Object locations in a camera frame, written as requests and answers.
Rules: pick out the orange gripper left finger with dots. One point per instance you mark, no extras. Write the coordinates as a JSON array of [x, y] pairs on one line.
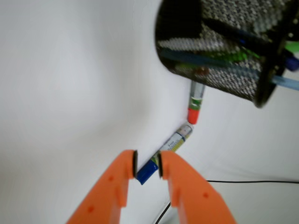
[[103, 203]]

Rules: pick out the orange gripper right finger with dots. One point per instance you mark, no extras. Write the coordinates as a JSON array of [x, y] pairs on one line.
[[196, 200]]

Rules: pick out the blue capped marker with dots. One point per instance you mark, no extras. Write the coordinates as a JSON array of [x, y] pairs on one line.
[[157, 160]]

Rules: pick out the dark blue ballpoint pen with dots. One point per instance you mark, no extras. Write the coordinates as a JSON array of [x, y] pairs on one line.
[[253, 43]]

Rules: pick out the green mechanical pencil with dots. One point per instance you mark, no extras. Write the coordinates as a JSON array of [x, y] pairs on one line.
[[290, 49]]

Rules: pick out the light blue pen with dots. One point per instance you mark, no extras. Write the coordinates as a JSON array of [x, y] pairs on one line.
[[229, 73]]

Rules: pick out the black mesh pen holder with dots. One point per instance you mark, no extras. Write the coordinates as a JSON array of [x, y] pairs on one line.
[[180, 27]]

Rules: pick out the red capped marker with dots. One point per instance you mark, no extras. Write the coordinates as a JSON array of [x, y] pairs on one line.
[[195, 101]]

